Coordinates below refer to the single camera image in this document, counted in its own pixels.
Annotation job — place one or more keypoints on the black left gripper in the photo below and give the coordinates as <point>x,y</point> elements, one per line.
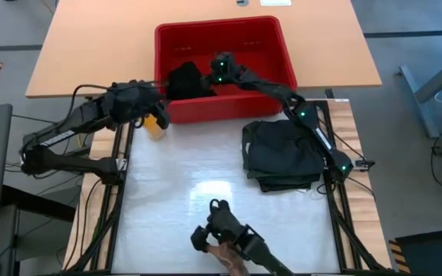
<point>132,99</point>

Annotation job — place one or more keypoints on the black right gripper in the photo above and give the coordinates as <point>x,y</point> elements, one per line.
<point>225,68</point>

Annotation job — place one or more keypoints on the black garment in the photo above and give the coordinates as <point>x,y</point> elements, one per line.
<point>186,81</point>

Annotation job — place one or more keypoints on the dark green pants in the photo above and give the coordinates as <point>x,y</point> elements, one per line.
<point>278,176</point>

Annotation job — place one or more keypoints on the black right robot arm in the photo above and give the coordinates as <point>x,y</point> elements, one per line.
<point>305,115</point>

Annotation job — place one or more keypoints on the person's forearm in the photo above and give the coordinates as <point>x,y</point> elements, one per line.
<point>228,260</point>

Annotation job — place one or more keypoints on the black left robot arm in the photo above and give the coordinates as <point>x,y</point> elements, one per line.
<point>63,134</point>

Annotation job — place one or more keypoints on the red plastic bin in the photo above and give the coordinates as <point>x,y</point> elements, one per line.
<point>225,109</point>

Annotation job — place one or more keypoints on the orange spray bottle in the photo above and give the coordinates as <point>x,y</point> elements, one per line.
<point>156,128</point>

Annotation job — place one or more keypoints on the light wooden desk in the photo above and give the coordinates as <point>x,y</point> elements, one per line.
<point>90,50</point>

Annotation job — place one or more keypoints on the grey desk leg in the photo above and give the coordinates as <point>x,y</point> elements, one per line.
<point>428,88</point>

